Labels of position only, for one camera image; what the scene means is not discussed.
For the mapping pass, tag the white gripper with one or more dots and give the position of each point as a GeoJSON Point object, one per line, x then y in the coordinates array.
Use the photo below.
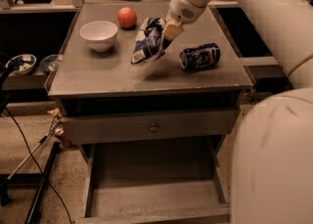
{"type": "Point", "coordinates": [181, 10]}

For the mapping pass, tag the blue chip bag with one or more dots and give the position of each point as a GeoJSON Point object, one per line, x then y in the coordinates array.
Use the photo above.
{"type": "Point", "coordinates": [149, 41]}

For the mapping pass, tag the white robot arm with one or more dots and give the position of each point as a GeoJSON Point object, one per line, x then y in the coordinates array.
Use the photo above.
{"type": "Point", "coordinates": [272, 160]}

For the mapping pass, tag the closed grey top drawer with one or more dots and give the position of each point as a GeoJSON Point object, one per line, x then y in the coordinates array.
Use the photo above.
{"type": "Point", "coordinates": [124, 127]}

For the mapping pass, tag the grey wooden drawer cabinet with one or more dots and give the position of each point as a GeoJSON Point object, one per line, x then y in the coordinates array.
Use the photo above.
{"type": "Point", "coordinates": [90, 83]}

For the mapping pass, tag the open grey middle drawer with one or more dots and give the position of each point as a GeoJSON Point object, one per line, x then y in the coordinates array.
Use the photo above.
{"type": "Point", "coordinates": [172, 181]}

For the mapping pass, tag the blue soda can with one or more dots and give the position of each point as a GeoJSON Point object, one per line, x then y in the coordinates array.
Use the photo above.
{"type": "Point", "coordinates": [205, 55]}

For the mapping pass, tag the orange round fruit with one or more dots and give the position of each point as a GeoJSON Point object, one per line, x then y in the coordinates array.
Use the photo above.
{"type": "Point", "coordinates": [126, 17]}

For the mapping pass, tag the white ceramic bowl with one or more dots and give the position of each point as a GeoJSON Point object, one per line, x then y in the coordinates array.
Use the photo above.
{"type": "Point", "coordinates": [99, 35]}

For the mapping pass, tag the grey side shelf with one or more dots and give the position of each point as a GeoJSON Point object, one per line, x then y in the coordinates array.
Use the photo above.
{"type": "Point", "coordinates": [263, 67]}

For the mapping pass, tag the dark small dish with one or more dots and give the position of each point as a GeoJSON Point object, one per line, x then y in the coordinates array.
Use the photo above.
{"type": "Point", "coordinates": [50, 63]}

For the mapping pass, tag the small bowl with items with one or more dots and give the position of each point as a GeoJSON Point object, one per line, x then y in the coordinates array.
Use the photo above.
{"type": "Point", "coordinates": [22, 64]}

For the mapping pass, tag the black metal stand base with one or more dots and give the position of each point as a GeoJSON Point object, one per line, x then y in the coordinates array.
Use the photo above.
{"type": "Point", "coordinates": [37, 181]}

